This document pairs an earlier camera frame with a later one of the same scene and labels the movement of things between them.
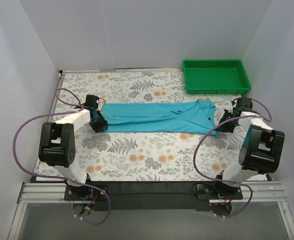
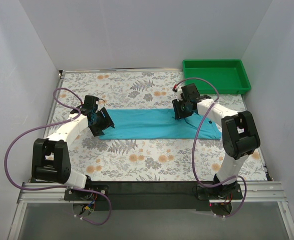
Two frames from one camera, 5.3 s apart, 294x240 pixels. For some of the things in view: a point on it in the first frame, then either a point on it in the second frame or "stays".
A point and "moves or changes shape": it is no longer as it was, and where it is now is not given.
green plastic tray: x=215 y=76 stays
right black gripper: x=227 y=122 to x=179 y=110
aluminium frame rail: x=31 y=192 stays
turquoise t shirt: x=194 y=118 moves or changes shape
